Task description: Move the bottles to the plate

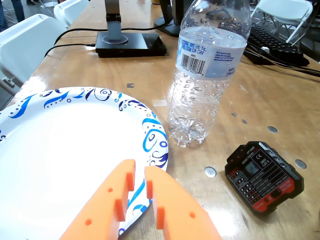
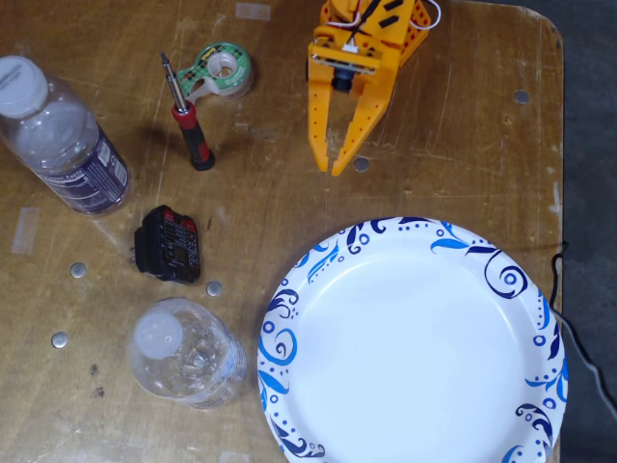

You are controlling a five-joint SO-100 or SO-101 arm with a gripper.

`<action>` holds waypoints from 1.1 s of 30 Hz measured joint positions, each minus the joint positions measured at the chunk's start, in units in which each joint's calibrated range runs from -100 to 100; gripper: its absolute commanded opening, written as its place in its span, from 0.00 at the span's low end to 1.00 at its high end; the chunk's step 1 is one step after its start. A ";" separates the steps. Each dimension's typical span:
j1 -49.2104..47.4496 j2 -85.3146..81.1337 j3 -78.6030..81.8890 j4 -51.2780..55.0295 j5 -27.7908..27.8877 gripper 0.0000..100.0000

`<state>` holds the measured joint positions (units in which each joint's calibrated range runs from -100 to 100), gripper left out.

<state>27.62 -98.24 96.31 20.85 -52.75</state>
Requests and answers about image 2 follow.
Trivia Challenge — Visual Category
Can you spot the green tape dispenser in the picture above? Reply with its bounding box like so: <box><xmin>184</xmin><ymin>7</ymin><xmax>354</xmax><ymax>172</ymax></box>
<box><xmin>175</xmin><ymin>41</ymin><xmax>255</xmax><ymax>105</ymax></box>

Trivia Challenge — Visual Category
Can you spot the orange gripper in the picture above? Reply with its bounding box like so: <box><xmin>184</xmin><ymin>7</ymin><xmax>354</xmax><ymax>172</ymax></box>
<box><xmin>307</xmin><ymin>24</ymin><xmax>403</xmax><ymax>177</ymax></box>

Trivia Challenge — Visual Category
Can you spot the black camera cable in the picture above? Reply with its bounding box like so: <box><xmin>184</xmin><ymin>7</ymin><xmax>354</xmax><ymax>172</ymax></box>
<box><xmin>344</xmin><ymin>0</ymin><xmax>383</xmax><ymax>48</ymax></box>

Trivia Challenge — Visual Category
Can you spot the white paper plate blue pattern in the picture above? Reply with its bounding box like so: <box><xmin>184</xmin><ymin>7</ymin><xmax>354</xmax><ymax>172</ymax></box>
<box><xmin>256</xmin><ymin>215</ymin><xmax>569</xmax><ymax>463</ymax></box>

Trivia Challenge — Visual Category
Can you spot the small clear water bottle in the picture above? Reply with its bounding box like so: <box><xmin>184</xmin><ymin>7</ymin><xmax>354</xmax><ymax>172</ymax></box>
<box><xmin>125</xmin><ymin>296</ymin><xmax>249</xmax><ymax>411</ymax></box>

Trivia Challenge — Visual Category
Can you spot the thin black cable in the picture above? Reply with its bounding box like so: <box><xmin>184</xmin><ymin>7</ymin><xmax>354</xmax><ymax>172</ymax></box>
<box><xmin>549</xmin><ymin>239</ymin><xmax>617</xmax><ymax>411</ymax></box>

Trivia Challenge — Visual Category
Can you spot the black red plug-in adapter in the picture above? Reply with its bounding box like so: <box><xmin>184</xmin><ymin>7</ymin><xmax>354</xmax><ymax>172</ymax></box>
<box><xmin>127</xmin><ymin>204</ymin><xmax>202</xmax><ymax>285</ymax></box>

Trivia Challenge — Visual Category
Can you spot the vitaminwater bottle purple label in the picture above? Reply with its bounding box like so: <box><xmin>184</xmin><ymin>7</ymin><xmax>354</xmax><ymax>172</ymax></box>
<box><xmin>0</xmin><ymin>55</ymin><xmax>132</xmax><ymax>217</ymax></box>

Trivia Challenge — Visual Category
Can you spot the gripper mounted camera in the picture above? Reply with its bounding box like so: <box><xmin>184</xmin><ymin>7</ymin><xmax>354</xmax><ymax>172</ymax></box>
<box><xmin>308</xmin><ymin>41</ymin><xmax>383</xmax><ymax>94</ymax></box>

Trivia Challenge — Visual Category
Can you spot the white red servo cable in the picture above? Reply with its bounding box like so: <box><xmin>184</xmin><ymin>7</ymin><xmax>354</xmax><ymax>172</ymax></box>
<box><xmin>325</xmin><ymin>7</ymin><xmax>363</xmax><ymax>29</ymax></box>
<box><xmin>422</xmin><ymin>0</ymin><xmax>443</xmax><ymax>31</ymax></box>

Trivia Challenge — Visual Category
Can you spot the red black screwdriver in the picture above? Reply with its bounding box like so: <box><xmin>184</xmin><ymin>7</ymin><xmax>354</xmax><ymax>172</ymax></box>
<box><xmin>159</xmin><ymin>51</ymin><xmax>217</xmax><ymax>172</ymax></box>

